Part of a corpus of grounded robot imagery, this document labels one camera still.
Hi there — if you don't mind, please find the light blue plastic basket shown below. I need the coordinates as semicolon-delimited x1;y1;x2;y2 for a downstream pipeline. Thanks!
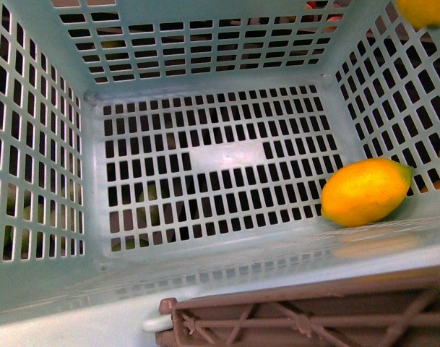
0;1;440;346

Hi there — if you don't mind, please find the yellow lemon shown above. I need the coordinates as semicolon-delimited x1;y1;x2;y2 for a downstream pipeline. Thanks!
396;0;440;29
321;158;413;227

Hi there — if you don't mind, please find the brown basket handle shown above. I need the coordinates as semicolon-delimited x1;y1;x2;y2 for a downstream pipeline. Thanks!
155;267;440;346

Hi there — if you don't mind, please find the yellow lemon at edge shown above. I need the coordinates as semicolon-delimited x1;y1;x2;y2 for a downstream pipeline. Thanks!
396;0;440;29

